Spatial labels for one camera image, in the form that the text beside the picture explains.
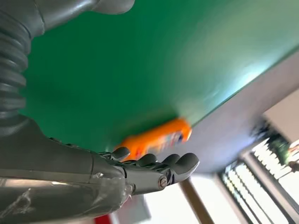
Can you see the window with blinds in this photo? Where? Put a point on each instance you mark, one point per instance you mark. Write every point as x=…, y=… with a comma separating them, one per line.
x=257, y=191

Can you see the brown wooden post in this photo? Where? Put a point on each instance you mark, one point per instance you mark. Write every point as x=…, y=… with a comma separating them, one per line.
x=196, y=202

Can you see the red and white sign stand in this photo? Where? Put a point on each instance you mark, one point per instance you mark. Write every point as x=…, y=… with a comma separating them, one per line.
x=133, y=213

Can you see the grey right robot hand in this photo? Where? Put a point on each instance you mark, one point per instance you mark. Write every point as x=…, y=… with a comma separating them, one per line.
x=47, y=173

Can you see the orange bottle with blue label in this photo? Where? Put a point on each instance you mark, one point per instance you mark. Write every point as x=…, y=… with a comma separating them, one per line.
x=158, y=137

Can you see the green table mat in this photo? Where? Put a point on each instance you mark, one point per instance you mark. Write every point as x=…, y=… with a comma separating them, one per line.
x=116, y=77

